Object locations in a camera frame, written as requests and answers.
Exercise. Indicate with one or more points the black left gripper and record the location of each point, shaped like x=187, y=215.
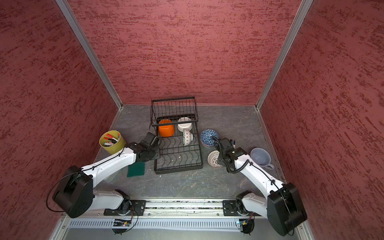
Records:
x=157, y=155

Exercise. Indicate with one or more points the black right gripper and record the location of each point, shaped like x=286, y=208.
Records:
x=220, y=160

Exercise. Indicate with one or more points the white red lattice bowl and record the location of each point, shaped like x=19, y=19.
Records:
x=213, y=158

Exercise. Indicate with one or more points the orange plastic bowl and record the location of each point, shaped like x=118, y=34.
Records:
x=166, y=129

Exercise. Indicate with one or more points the blue patterned bowl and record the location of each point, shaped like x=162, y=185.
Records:
x=206, y=137

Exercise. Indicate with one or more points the white ceramic bowl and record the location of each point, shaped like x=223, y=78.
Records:
x=184, y=123

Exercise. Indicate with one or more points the black wire dish rack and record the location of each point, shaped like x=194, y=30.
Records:
x=173, y=155

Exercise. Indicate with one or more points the grey green patterned bowl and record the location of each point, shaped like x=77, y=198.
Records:
x=187, y=137

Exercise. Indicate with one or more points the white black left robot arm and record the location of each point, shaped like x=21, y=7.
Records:
x=74, y=193

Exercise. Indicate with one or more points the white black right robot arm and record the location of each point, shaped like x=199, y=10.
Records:
x=280, y=203

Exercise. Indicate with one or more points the green sponge cloth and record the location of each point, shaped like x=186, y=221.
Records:
x=136, y=169

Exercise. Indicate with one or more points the light blue mug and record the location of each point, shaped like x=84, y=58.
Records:
x=262, y=158

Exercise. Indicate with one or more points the yellow utensil cup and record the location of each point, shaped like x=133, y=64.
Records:
x=109, y=146

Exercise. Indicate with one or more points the red handled tool in cup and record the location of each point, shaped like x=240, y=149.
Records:
x=111, y=138

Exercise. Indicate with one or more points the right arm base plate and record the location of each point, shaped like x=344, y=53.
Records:
x=233, y=208

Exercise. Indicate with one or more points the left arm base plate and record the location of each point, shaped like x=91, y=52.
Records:
x=128, y=208

